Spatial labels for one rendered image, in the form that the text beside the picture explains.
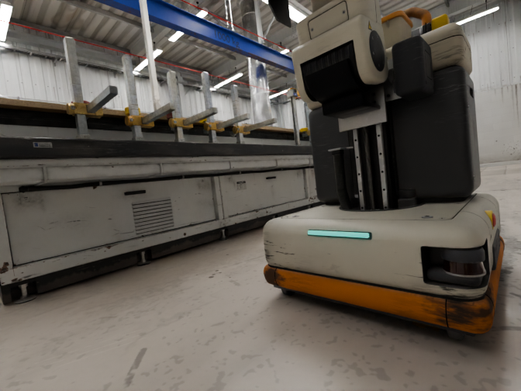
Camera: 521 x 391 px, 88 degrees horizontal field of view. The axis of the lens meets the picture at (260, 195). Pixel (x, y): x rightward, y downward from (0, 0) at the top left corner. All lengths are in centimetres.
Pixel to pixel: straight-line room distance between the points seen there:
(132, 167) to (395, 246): 128
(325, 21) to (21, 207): 148
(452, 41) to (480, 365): 83
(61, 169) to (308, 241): 111
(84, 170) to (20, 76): 784
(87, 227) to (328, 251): 130
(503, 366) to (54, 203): 173
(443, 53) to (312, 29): 39
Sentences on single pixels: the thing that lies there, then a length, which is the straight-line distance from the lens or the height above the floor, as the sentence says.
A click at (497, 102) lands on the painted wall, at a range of 1162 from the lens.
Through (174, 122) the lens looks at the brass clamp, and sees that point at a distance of 169.
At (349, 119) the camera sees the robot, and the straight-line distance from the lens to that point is 100.
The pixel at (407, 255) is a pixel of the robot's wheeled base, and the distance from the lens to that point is 72.
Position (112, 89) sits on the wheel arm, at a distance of 127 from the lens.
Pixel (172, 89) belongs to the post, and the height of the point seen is 101.
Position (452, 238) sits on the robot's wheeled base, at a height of 25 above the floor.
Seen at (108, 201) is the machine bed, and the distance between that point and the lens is 175.
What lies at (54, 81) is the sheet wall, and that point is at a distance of 936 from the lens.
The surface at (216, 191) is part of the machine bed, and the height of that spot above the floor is 38.
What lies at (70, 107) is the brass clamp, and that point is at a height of 84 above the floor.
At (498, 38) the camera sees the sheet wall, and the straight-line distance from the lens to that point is 1205.
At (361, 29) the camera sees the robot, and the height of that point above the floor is 76.
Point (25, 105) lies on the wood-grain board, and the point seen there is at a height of 88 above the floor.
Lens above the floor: 42
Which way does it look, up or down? 3 degrees down
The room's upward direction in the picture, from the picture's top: 7 degrees counter-clockwise
